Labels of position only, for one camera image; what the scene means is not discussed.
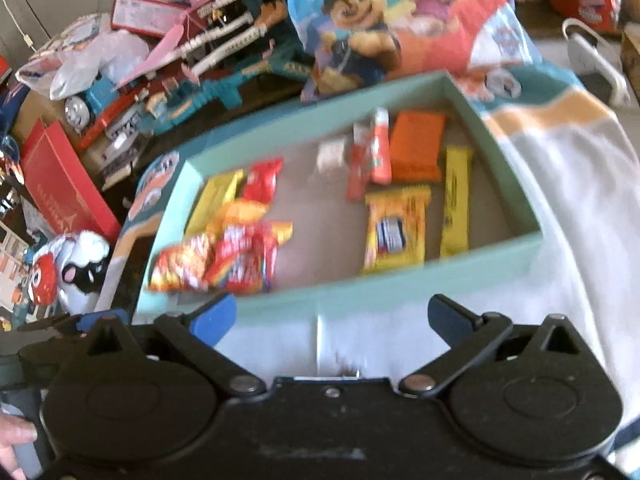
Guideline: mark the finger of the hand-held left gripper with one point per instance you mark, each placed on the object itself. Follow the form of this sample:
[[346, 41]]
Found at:
[[100, 320]]

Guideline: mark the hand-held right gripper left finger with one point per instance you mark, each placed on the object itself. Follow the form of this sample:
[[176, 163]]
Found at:
[[217, 317]]

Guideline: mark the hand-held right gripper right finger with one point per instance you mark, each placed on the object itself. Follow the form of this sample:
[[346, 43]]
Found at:
[[447, 317]]

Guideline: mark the red blue snack packet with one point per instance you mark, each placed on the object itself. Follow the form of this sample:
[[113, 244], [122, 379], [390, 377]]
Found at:
[[240, 257]]

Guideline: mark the orange striped snack packet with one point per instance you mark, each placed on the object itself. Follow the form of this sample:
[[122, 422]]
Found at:
[[180, 265]]

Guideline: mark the mint green cardboard box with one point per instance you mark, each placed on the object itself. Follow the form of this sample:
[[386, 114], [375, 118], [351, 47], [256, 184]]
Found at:
[[350, 295]]

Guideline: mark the orange candy wrapper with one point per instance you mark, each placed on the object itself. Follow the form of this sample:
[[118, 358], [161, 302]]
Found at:
[[240, 212]]

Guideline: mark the small yellow snack packet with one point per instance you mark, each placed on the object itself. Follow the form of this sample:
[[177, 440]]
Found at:
[[212, 200]]

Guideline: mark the long yellow snack bar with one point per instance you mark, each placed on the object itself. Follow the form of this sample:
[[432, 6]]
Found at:
[[456, 200]]

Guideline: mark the red white snack stick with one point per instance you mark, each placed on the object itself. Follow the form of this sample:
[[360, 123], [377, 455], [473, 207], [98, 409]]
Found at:
[[356, 170]]

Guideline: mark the orange snack tube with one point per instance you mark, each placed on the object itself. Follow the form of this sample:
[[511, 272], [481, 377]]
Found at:
[[381, 150]]

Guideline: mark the white nougat packet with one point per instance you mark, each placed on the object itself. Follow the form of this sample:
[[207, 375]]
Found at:
[[332, 155]]

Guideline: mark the person's left hand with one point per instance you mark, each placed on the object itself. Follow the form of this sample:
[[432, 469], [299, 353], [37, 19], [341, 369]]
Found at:
[[15, 432]]

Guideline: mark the black white plush toy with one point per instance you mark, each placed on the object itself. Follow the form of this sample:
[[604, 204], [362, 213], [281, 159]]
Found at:
[[80, 270]]

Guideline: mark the red gift box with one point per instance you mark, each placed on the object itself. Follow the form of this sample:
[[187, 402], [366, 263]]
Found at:
[[65, 185]]

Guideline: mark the printed blanket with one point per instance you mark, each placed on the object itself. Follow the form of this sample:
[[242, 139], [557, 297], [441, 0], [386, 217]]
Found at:
[[575, 210]]

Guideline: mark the blue toy train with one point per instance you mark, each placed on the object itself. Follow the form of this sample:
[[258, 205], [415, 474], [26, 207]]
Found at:
[[87, 102]]

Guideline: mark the toy track set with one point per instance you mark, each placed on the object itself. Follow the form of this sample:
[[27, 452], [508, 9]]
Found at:
[[235, 85]]

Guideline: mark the white plastic bag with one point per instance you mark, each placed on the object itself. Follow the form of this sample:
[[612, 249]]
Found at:
[[95, 55]]

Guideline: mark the cartoon dog snack bag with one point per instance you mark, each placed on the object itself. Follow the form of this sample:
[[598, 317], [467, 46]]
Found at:
[[375, 25]]

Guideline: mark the pink white box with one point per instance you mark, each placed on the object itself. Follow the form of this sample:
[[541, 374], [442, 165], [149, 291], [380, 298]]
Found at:
[[145, 12]]

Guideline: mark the gold box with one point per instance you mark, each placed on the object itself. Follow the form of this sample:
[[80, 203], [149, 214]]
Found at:
[[631, 55]]

